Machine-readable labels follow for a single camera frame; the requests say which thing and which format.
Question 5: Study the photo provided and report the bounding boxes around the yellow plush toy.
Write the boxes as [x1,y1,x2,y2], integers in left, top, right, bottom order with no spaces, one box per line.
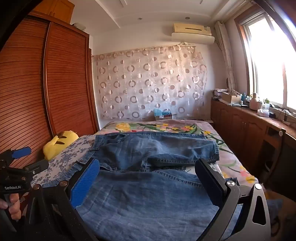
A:
[43,130,79,161]

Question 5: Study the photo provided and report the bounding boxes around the cardboard box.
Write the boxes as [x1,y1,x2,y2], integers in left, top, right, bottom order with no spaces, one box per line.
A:
[221,91,242,105]

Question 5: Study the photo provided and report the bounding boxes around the long wooden cabinet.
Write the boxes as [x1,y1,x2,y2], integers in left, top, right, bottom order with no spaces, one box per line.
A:
[210,97,296,179]

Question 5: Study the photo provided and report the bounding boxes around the blue denim pants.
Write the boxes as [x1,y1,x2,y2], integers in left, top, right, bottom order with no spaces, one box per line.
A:
[43,132,243,241]

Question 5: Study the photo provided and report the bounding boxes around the wooden slatted wardrobe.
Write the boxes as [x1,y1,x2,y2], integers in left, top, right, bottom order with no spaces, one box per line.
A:
[0,15,100,169]

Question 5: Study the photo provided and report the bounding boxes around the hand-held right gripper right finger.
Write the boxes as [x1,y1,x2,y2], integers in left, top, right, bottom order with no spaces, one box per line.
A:
[195,159,271,241]

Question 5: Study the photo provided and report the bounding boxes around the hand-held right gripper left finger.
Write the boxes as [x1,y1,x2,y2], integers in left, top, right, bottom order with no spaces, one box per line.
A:
[24,159,100,241]

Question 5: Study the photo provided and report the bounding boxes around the circle-patterned sheer curtain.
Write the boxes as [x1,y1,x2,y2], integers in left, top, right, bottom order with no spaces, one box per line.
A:
[92,44,208,121]

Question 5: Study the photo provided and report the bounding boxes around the beige window curtain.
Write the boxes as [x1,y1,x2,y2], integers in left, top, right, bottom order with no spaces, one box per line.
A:
[215,21,237,93]

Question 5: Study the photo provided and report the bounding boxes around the beige kettle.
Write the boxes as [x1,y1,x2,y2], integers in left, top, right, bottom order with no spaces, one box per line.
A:
[249,93,263,110]

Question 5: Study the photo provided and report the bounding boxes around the black chair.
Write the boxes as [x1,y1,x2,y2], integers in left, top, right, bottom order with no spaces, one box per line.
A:
[260,128,287,186]

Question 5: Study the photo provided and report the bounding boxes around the wall air conditioner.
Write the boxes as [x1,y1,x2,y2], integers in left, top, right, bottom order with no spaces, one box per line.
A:
[171,22,215,45]

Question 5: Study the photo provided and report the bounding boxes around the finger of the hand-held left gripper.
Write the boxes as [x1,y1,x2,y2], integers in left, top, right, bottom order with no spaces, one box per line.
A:
[22,159,49,178]
[0,147,32,167]

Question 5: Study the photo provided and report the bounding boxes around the window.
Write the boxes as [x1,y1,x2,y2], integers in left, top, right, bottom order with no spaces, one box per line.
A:
[240,7,296,112]

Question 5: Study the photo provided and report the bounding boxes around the wooden overhead cupboard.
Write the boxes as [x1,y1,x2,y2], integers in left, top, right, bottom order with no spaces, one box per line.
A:
[31,0,75,25]

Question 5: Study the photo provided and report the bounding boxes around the floral blanket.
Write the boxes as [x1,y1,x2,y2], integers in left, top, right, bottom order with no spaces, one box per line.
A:
[99,120,257,186]

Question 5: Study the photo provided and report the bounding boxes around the person's left hand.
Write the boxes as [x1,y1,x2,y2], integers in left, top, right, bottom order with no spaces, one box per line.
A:
[0,193,22,221]

